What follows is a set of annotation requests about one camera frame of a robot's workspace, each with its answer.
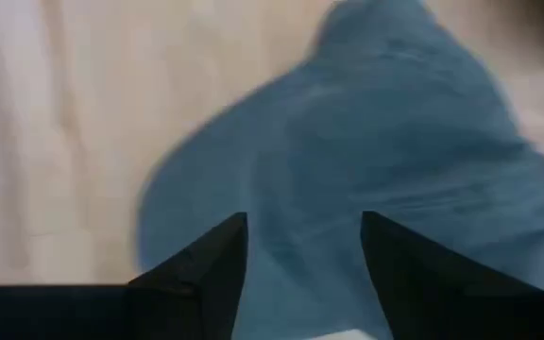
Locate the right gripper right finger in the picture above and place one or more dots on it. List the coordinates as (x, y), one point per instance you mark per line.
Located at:
(423, 293)

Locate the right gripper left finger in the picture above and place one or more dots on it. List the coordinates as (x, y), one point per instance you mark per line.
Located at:
(196, 293)

